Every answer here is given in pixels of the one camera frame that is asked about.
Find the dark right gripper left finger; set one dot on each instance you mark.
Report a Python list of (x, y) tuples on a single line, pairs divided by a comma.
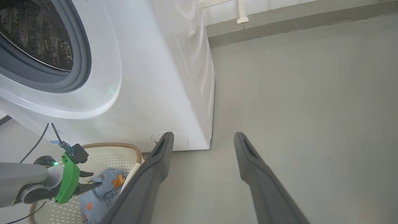
[(146, 186)]

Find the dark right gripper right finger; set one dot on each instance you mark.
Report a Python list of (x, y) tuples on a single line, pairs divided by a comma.
[(267, 186)]

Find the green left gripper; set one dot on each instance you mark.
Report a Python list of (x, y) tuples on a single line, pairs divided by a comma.
[(69, 180)]

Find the blue cartoon-print garment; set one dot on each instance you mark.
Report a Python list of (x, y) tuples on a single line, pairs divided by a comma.
[(99, 193)]

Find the white front-load washing machine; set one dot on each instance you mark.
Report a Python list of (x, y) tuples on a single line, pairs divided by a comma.
[(140, 77)]

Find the washing machine steel drum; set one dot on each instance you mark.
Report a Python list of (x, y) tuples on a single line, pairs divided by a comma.
[(31, 31)]

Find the white perforated laundry basket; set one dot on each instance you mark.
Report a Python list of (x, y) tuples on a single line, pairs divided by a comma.
[(102, 155)]

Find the round white filter cover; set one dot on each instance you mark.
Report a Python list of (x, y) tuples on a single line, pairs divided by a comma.
[(180, 141)]

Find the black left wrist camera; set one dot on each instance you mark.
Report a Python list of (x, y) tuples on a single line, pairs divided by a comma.
[(79, 154)]

